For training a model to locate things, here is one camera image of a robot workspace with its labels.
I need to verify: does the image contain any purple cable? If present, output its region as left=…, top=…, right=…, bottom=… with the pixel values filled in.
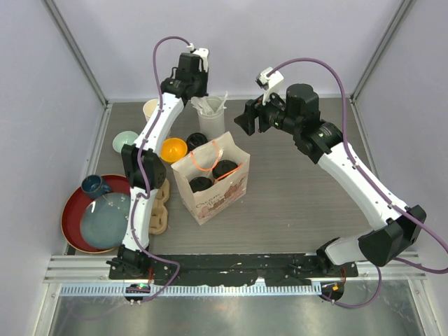
left=267, top=57, right=448, bottom=310
left=129, top=35, right=195, bottom=307

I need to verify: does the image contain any blue-grey plate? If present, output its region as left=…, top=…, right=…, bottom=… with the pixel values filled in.
left=80, top=192, right=130, bottom=249

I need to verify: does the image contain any orange bowl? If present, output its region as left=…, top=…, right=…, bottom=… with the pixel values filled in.
left=160, top=137, right=188, bottom=164

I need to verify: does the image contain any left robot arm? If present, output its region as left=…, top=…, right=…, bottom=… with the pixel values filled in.
left=109, top=48, right=209, bottom=279

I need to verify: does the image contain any dark blue mug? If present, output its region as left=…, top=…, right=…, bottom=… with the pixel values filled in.
left=80, top=175, right=112, bottom=200

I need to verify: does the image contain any white straw holder cup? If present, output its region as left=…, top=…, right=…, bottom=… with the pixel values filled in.
left=197, top=110, right=225, bottom=140

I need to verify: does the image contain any brown paper bag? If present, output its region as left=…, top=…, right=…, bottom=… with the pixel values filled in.
left=171, top=132, right=250, bottom=225

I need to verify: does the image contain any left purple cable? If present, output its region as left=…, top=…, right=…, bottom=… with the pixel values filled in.
left=129, top=35, right=195, bottom=307

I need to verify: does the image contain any red round tray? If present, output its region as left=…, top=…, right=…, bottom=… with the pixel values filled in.
left=61, top=174, right=130, bottom=254

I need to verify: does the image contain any stack of black lids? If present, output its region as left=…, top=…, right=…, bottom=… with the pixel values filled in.
left=185, top=132, right=208, bottom=151

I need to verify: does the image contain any pale green bowl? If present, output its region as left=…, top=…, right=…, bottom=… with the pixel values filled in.
left=112, top=131, right=139, bottom=153

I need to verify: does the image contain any cardboard cup carrier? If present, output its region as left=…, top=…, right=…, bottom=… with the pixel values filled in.
left=149, top=178, right=170, bottom=235

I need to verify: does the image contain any stack of paper cups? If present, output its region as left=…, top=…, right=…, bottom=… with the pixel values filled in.
left=142, top=99, right=159, bottom=122

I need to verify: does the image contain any black lid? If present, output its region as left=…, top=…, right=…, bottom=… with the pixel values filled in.
left=212, top=160, right=239, bottom=181
left=189, top=176, right=214, bottom=193

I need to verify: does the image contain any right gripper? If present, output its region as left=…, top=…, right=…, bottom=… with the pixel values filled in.
left=234, top=85, right=300, bottom=137

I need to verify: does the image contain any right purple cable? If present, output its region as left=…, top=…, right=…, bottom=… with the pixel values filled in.
left=267, top=57, right=448, bottom=310

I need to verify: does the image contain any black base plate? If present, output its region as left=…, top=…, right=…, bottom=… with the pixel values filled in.
left=107, top=252, right=358, bottom=287

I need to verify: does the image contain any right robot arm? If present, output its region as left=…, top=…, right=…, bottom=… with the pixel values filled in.
left=234, top=84, right=426, bottom=277

